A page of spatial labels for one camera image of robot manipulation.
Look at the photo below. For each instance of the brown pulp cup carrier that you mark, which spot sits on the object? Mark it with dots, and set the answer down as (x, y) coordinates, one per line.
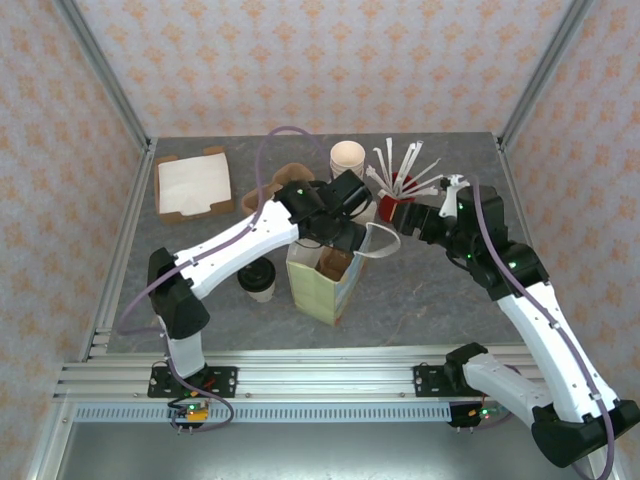
(334, 262)

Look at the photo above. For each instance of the landscape print paper gift bag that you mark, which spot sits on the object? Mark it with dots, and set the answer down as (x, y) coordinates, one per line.
(312, 290)

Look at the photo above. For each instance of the black plastic cup lid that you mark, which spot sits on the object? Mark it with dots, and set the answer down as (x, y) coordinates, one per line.
(256, 274)

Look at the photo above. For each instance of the single paper coffee cup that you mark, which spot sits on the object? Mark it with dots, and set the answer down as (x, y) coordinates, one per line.
(264, 295)

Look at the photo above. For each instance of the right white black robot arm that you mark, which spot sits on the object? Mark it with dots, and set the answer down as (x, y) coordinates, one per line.
(540, 320)

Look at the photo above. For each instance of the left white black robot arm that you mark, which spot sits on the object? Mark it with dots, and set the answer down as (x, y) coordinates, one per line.
(240, 245)

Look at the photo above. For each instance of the stack of paper coffee cups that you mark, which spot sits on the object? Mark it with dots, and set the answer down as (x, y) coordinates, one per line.
(347, 157)

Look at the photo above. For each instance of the red plastic straw holder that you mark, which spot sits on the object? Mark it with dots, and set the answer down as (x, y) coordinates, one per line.
(387, 210)

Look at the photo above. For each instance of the white paper-wrapped straw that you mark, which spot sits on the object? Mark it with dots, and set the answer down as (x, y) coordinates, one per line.
(416, 156)
(425, 190)
(391, 160)
(427, 181)
(407, 162)
(382, 165)
(377, 176)
(425, 169)
(387, 194)

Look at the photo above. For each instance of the stack of pulp cup carriers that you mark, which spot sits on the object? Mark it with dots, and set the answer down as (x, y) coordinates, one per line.
(290, 175)

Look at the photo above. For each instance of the white paper napkins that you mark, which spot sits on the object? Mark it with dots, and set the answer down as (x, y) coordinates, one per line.
(195, 182)

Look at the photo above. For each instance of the brown cardboard napkin box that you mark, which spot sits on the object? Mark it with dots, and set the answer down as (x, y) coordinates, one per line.
(170, 219)

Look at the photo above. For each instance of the grey metal base panel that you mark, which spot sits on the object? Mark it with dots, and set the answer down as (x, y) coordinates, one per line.
(320, 450)

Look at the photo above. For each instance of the aluminium side frame rail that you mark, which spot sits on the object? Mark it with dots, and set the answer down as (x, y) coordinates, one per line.
(507, 170)
(120, 240)

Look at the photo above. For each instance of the aluminium frame post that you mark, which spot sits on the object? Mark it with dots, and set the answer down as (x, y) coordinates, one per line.
(107, 75)
(537, 75)

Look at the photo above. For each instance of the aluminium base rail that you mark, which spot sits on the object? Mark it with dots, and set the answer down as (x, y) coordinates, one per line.
(325, 380)

